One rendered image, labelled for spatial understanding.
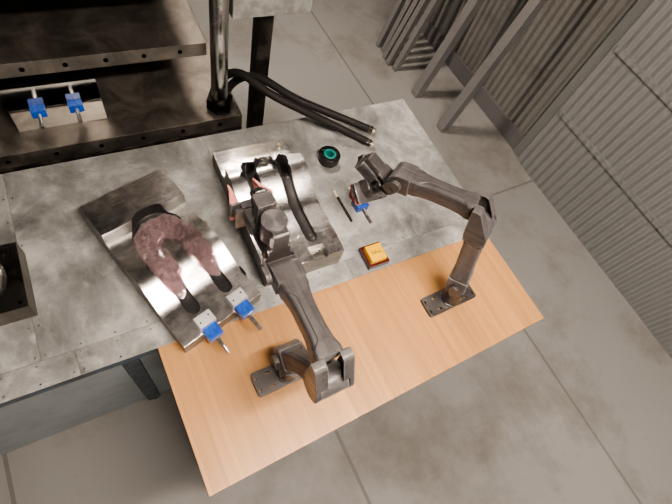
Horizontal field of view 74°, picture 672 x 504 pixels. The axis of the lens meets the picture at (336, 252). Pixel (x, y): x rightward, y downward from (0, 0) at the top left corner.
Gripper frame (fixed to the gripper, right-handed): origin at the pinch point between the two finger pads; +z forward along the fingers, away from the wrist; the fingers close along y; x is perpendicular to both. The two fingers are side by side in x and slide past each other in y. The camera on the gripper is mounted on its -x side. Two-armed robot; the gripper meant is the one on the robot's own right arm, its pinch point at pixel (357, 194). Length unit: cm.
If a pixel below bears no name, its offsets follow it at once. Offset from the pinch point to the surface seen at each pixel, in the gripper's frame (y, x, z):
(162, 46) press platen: 41, -63, 25
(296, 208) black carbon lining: 18.2, -1.0, 9.2
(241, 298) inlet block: 45.7, 19.5, -2.5
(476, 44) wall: -185, -80, 120
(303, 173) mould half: 12.3, -11.4, 9.6
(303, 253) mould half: 23.3, 13.0, 0.2
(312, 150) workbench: -1.3, -20.8, 28.8
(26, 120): 87, -52, 42
